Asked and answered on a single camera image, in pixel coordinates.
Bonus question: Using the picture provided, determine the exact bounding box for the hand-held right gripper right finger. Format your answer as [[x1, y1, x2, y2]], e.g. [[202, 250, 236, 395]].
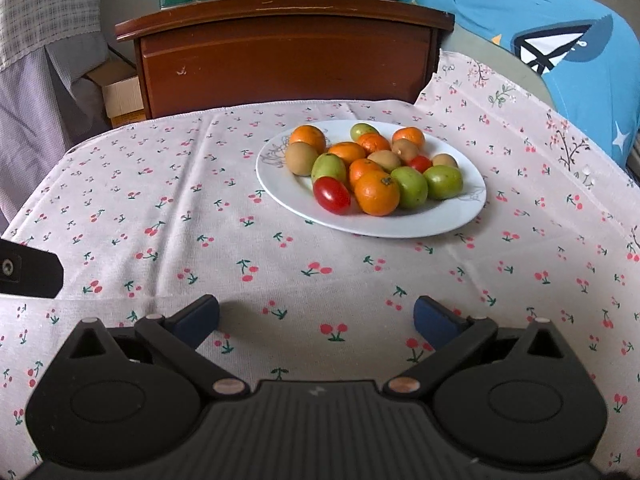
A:
[[384, 296, 583, 397]]

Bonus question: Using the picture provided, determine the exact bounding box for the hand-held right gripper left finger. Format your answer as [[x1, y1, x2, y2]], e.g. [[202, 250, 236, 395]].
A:
[[60, 294, 250, 400]]

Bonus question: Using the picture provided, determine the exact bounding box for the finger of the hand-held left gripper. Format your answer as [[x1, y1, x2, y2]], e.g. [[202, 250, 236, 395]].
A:
[[0, 239, 65, 300]]

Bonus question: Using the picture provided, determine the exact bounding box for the white plate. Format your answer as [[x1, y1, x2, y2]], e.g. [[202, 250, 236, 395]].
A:
[[256, 119, 487, 239]]

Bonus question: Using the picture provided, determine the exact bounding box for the orange tangerine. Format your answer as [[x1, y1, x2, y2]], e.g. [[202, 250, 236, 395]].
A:
[[354, 170, 401, 217], [391, 127, 426, 150], [327, 142, 368, 166], [348, 158, 385, 191], [289, 125, 327, 156], [357, 133, 392, 156]]

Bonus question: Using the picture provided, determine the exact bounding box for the elongated green jujube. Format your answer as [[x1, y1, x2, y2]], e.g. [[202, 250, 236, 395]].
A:
[[311, 154, 348, 186]]

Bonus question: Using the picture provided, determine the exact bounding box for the lilac checked cloth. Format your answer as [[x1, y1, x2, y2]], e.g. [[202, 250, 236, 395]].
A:
[[0, 45, 108, 231]]

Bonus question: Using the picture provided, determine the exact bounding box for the open brown cardboard box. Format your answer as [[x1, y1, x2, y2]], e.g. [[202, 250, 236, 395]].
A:
[[85, 55, 146, 128]]

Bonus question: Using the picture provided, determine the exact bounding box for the grey cloth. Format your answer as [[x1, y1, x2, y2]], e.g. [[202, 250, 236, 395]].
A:
[[45, 30, 111, 136]]

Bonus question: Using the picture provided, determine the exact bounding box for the floral branch print cloth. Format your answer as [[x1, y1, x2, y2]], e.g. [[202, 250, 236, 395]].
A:
[[415, 50, 640, 266]]

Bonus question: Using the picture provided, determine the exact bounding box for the brown wooden headboard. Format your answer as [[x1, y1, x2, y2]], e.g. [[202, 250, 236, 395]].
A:
[[115, 0, 455, 121]]

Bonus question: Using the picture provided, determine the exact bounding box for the grey green cushion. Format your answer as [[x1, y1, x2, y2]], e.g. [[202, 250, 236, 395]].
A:
[[440, 25, 556, 108]]

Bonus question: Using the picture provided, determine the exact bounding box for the blue sailboat print pillow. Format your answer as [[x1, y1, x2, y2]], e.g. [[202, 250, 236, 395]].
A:
[[397, 0, 640, 171]]

